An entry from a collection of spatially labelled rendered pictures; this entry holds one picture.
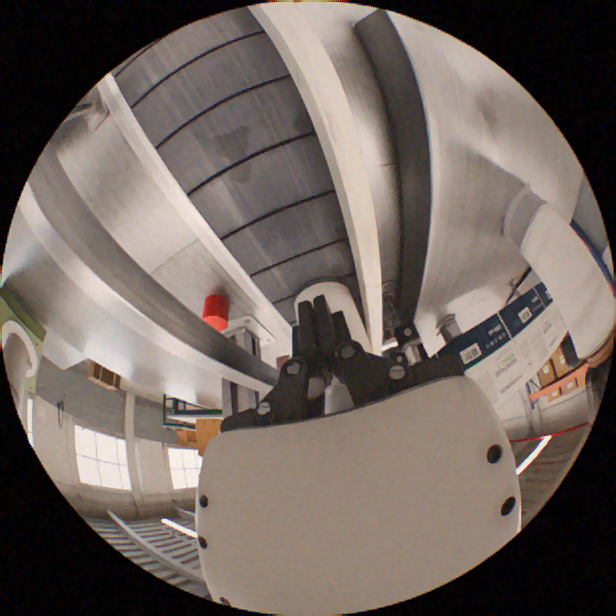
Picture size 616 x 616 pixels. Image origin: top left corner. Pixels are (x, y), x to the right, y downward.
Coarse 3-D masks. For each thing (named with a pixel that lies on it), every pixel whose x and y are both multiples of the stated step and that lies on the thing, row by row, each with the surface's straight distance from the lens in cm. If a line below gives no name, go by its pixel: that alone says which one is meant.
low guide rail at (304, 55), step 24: (264, 24) 11; (288, 24) 9; (288, 48) 9; (312, 48) 9; (312, 72) 8; (312, 96) 8; (336, 96) 8; (312, 120) 10; (336, 120) 8; (336, 144) 8; (360, 144) 8; (336, 168) 9; (360, 168) 9; (360, 192) 9; (360, 216) 10; (360, 240) 10; (360, 264) 12; (360, 288) 15
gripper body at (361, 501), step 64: (448, 384) 6; (256, 448) 7; (320, 448) 6; (384, 448) 5; (448, 448) 5; (256, 512) 6; (320, 512) 5; (384, 512) 5; (448, 512) 5; (512, 512) 7; (256, 576) 7; (320, 576) 6; (384, 576) 6; (448, 576) 6
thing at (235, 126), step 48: (144, 48) 16; (192, 48) 14; (240, 48) 13; (144, 96) 14; (192, 96) 12; (240, 96) 12; (288, 96) 11; (192, 144) 12; (240, 144) 11; (288, 144) 11; (240, 192) 12; (288, 192) 12; (336, 192) 13; (240, 240) 13; (288, 240) 14; (336, 240) 15; (288, 288) 17
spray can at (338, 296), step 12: (300, 288) 17; (312, 288) 16; (324, 288) 16; (336, 288) 16; (348, 288) 18; (300, 300) 16; (312, 300) 15; (336, 300) 15; (348, 300) 16; (348, 312) 15; (348, 324) 14; (360, 324) 15; (360, 336) 14; (336, 384) 12; (336, 396) 12; (348, 396) 12; (336, 408) 12
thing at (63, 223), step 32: (32, 192) 7; (64, 192) 7; (32, 224) 7; (64, 224) 6; (96, 224) 6; (64, 256) 6; (96, 256) 6; (128, 256) 6; (96, 288) 6; (128, 288) 6; (160, 288) 7; (128, 320) 7; (160, 320) 6; (192, 320) 7; (192, 352) 7; (224, 352) 8; (256, 384) 11
